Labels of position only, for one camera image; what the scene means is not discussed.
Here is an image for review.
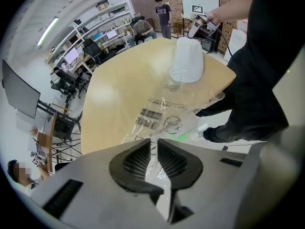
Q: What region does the black office chair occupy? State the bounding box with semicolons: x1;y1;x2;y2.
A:
51;67;81;102
82;38;117;65

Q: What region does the white shelving unit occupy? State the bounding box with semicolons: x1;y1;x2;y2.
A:
45;0;135;73

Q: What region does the person's right forearm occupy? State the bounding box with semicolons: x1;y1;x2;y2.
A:
215;0;253;25

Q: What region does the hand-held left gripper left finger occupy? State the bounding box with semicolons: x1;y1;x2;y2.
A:
30;138;169;229

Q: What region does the person's right hand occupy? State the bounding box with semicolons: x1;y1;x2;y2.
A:
205;10;221;23

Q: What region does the pink desktop monitor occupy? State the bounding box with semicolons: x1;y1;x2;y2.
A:
64;48;79;64

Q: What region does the large black monitor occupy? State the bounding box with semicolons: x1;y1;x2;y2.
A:
1;58;41;119

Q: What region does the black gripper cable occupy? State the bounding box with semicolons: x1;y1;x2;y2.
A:
218;29;233;57

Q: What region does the person's white shoe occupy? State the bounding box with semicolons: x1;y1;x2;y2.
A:
197;125;210;140

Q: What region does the wooden desk with black legs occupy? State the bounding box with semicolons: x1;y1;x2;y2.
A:
35;112;83;174

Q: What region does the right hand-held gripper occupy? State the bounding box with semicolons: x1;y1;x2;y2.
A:
187;5;224;39

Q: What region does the person's black clothing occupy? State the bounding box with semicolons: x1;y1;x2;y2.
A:
195;0;305;143

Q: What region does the wooden rack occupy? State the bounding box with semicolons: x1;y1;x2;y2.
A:
171;19;185;39

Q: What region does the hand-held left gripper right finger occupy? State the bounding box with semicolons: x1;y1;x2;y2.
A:
157;138;263;229

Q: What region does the green floor tape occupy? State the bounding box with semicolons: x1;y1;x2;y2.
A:
170;134;188;142

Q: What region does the ceiling light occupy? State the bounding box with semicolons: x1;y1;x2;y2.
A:
37;17;60;46

